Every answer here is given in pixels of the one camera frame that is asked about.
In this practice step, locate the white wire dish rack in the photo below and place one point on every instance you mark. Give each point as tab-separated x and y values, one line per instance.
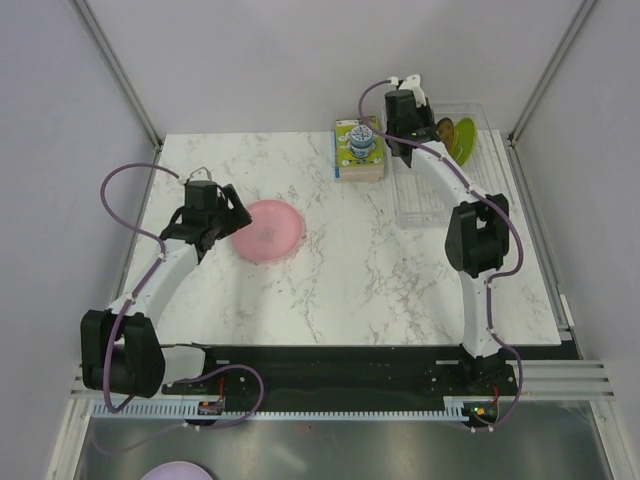
425	190

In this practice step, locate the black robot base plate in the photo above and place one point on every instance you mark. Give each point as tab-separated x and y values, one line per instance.
339	376

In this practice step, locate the green plastic plate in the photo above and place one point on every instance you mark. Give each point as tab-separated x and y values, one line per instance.
465	131

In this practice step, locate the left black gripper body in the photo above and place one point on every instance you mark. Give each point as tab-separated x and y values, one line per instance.
217	218

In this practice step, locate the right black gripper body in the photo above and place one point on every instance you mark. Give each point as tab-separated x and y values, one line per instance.
425	115

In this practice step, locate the white slotted cable duct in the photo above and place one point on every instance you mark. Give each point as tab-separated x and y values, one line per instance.
208	410

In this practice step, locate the lavender round object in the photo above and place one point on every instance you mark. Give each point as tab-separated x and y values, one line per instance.
177	470

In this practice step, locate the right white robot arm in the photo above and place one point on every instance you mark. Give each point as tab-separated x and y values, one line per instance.
477	237

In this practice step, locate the left aluminium frame post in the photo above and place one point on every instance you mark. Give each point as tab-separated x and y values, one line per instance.
91	24

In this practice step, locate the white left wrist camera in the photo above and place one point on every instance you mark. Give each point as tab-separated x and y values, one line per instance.
199	174

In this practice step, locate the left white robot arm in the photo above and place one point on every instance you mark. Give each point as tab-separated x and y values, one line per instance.
121	352

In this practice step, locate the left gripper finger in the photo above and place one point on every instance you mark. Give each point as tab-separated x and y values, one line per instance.
231	198
234	218

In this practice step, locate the right aluminium frame post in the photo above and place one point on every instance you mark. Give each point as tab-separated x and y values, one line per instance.
553	66

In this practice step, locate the red floral bowl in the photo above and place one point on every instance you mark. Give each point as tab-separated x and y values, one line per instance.
446	132

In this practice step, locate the pink plastic plate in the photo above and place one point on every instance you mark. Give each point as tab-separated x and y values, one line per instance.
275	232

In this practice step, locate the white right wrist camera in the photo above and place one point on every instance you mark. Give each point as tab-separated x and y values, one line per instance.
411	83

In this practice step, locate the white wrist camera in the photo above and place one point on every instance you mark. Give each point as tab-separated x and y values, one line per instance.
411	83
199	174

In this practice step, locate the green illustrated box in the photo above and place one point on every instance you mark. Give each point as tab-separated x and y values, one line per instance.
359	151

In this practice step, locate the aluminium rail brackets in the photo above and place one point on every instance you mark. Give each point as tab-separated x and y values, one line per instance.
565	380

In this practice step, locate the aluminium frame post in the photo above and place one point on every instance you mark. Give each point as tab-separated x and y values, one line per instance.
553	66
91	24

